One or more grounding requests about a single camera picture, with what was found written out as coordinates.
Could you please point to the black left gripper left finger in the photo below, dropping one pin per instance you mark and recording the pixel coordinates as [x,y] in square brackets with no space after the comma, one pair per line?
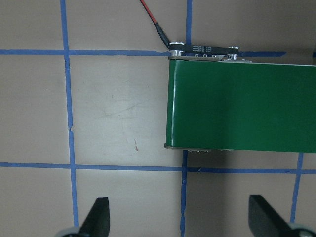
[97,222]

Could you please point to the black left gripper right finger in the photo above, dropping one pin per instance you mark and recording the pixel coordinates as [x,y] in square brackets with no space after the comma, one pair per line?
[264,221]

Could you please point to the green conveyor belt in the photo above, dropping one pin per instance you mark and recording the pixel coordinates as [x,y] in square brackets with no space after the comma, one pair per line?
[216,101]

